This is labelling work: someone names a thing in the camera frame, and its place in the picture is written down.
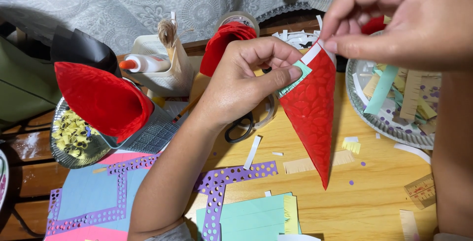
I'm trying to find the green paper sheet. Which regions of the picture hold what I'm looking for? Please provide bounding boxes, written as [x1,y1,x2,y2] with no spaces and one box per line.
[195,192,302,241]

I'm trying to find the pile of yellow paper pieces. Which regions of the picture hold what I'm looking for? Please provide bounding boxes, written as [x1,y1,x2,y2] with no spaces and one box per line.
[52,109,101,160]

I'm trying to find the wide red embossed paper cone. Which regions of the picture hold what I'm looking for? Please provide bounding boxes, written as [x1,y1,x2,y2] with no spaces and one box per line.
[54,62,155,144]

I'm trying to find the red paper piece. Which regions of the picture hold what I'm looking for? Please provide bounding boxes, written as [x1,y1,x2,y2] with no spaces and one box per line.
[361,16,387,35]

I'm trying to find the person's left hand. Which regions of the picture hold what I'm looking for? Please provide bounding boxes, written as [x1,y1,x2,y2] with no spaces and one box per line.
[192,36,313,128]

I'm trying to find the blue paper sheet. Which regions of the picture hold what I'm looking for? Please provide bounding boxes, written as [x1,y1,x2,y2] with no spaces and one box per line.
[55,163,149,233]

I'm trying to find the green fringed paper strip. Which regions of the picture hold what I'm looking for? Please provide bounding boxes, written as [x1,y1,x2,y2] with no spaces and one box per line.
[275,60,313,99]

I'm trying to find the pile of white paper scraps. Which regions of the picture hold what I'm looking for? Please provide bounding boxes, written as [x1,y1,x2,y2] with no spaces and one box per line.
[271,14,324,50]

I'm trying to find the patterned plate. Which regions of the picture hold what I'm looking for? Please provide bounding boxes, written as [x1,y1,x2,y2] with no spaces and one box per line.
[0,149,10,213]

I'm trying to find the white lace cloth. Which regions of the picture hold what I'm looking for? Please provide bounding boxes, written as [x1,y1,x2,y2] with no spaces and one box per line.
[0,0,335,56]

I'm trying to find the short purple punched paper strip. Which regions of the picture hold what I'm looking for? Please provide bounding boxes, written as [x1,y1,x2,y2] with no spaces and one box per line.
[194,160,279,241]

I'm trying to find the thin clear tape roll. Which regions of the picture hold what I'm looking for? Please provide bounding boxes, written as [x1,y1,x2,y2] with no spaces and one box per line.
[236,93,278,131]

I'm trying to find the brown twine bundle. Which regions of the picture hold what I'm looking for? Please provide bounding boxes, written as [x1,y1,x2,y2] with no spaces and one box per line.
[157,19,195,49]

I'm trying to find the rolled red paper cone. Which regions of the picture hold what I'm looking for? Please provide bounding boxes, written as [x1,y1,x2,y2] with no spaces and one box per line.
[200,21,258,77]

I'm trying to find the grey sleeve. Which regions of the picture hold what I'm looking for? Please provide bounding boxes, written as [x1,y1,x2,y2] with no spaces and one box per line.
[143,222,195,241]

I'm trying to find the narrow red embossed paper cone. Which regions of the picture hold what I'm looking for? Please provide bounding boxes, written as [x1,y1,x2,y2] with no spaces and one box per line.
[277,41,337,191]

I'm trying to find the black handled scissors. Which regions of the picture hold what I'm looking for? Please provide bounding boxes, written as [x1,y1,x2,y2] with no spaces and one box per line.
[224,111,255,144]

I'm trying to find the silver foil plate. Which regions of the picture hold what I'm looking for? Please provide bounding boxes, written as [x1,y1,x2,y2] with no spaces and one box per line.
[50,97,112,170]

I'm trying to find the white plastic basket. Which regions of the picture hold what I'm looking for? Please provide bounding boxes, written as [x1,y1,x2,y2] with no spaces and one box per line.
[125,34,195,98]

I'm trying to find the green bag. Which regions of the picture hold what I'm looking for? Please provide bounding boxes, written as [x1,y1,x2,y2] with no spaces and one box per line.
[0,35,62,130]

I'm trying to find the yellow fringed paper strip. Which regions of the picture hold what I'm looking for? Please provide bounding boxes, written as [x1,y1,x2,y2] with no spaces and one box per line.
[283,195,299,235]

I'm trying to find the grey mesh holder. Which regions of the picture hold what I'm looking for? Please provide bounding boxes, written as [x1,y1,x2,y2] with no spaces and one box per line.
[99,99,182,155]

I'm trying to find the white glue bottle orange cap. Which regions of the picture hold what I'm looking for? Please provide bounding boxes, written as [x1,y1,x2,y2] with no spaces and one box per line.
[118,53,171,74]

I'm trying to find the long purple punched paper frame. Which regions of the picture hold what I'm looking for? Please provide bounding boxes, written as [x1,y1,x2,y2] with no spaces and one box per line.
[46,152,162,237]

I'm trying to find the clear tape roll with label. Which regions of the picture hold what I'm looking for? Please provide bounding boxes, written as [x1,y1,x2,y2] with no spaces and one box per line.
[214,11,261,37]

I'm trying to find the wooden pencil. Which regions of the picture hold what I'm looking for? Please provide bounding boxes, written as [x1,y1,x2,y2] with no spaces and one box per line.
[171,92,204,124]

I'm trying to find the small yellow fringed piece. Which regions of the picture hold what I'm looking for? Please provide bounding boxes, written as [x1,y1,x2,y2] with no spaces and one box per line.
[341,136,361,155]

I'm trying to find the pink paper sheet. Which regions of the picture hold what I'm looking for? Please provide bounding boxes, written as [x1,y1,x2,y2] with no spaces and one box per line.
[44,150,157,241]

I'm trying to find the tan fringed paper strip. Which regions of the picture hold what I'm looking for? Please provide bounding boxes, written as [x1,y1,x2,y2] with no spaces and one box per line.
[283,149,355,175]

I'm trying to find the wooden ruler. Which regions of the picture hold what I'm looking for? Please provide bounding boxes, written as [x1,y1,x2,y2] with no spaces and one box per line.
[403,173,437,210]

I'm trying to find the heap of coloured paper strips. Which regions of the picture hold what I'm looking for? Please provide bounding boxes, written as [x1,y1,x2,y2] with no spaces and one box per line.
[356,62,442,136]

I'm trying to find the person's right hand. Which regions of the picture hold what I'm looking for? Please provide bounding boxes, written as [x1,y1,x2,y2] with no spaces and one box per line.
[319,0,473,73]

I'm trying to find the silver plate with purple dots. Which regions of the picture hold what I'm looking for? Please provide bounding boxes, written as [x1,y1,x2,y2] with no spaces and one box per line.
[345,30,444,151]

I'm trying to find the black paper cone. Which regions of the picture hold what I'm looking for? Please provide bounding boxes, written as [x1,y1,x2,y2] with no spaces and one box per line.
[50,27,123,78]

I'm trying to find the curved white paper strip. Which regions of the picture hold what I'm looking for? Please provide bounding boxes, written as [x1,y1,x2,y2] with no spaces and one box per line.
[393,143,432,165]

